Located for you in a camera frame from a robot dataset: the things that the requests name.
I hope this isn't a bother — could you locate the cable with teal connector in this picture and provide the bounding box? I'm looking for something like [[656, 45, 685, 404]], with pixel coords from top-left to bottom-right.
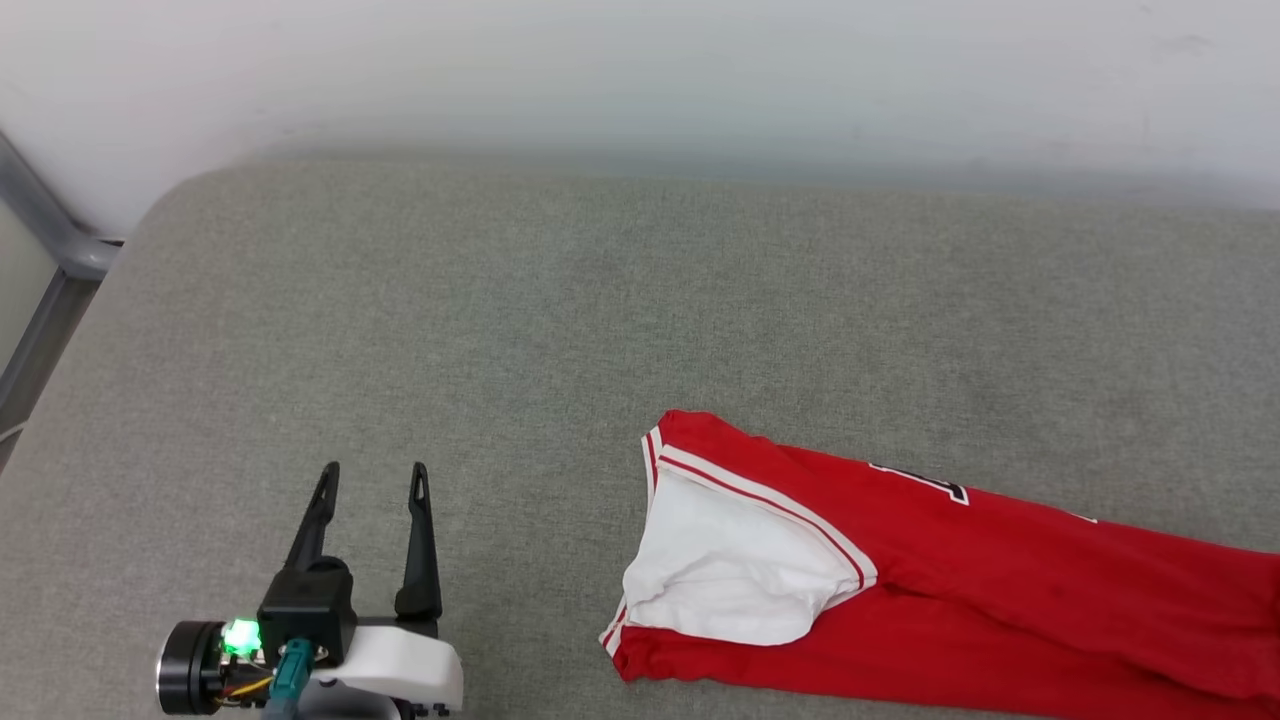
[[260, 639, 315, 720]]

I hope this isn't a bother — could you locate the grey metal frame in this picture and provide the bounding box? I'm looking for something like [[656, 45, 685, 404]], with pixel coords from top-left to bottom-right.
[[0, 128, 125, 473]]

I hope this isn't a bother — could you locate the red and white jersey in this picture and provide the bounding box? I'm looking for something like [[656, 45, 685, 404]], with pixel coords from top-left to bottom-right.
[[597, 408, 1280, 720]]

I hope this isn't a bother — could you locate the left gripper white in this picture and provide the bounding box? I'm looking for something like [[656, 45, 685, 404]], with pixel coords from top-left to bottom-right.
[[156, 460, 466, 717]]

